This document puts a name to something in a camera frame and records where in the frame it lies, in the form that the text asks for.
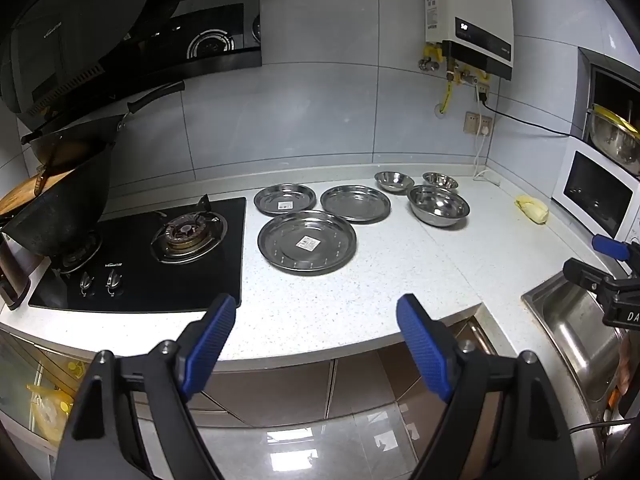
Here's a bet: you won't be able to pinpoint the yellow gas hose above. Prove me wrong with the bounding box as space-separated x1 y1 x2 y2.
439 72 459 114

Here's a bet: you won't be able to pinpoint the black glass gas stove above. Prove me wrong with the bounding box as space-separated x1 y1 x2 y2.
28 196 248 314

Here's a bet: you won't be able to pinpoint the black power cable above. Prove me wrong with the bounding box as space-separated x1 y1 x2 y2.
479 91 585 137

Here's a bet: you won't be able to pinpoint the medium stainless steel bowl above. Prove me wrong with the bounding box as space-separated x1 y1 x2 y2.
374 171 415 194

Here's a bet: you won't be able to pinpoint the kitchen base cabinet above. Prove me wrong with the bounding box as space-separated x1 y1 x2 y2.
0 305 506 480

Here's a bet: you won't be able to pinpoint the stainless steel sink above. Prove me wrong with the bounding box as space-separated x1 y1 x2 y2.
520 269 640 428

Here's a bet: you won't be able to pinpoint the small stainless steel plate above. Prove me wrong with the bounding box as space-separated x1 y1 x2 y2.
253 184 317 218

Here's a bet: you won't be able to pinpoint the heater pipe fittings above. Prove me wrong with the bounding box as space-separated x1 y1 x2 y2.
418 43 494 87

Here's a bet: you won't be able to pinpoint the yellow flat item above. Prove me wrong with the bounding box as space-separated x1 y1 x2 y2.
592 103 640 137

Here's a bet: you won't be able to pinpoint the medium stainless steel plate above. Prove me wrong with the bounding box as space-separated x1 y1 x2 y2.
320 184 392 224

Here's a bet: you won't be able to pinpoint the double wall socket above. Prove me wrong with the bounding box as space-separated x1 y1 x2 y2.
463 110 494 136

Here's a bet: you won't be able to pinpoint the yellow plastic bag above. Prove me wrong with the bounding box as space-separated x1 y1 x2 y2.
26 384 77 435

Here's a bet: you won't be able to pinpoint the small stainless steel bowl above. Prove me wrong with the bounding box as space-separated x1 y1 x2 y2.
422 171 460 191

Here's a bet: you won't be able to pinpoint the white microwave oven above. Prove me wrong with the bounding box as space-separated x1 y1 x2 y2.
551 136 640 249

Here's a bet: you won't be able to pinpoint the black range hood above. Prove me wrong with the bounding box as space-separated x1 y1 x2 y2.
0 0 263 127

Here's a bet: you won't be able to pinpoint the white power cable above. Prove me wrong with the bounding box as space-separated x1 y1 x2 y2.
472 126 502 184

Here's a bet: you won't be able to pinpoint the large stainless steel plate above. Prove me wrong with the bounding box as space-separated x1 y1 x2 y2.
257 210 358 275

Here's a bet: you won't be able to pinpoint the white gas water heater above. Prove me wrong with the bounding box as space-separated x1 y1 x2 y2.
422 0 515 81

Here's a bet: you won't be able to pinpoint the large stainless steel bowl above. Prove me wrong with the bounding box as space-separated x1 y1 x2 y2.
406 184 471 228

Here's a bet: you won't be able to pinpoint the yellow dish cloth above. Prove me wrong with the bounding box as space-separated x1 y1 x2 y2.
514 194 550 225

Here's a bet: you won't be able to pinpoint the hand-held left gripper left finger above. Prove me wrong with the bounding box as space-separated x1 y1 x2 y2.
52 294 237 480

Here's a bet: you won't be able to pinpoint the black cooking pot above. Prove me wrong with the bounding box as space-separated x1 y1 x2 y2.
2 142 117 262

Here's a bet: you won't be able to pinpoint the steel mixing basin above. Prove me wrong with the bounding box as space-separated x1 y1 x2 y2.
585 105 640 177

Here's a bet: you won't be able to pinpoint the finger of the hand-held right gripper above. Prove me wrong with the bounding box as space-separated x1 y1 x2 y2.
591 234 632 262
562 257 608 295

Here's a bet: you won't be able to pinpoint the large gas burner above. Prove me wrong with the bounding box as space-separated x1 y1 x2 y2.
150 209 229 264

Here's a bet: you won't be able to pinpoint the brown spatula handle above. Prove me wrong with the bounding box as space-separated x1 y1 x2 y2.
33 144 62 197

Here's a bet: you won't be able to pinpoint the small gas burner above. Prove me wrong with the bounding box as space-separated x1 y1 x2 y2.
52 230 104 274

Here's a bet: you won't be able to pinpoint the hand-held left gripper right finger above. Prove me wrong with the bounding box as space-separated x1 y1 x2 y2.
396 294 581 480

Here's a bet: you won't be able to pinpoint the black wok with handle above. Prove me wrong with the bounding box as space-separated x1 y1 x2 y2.
21 80 186 173

